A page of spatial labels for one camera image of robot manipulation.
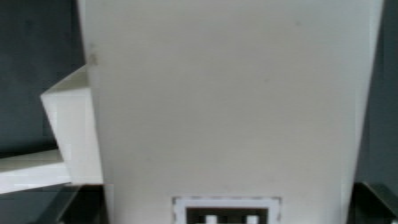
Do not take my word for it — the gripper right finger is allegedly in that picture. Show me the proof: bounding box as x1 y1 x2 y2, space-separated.
349 182 398 224

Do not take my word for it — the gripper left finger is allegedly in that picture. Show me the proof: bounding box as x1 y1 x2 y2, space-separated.
56 185 106 224

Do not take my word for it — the white cabinet top block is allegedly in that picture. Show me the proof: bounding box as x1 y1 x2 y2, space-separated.
81 0 383 224

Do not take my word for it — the white u-shaped wall fence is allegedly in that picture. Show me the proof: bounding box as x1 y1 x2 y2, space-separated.
0 67 102 194

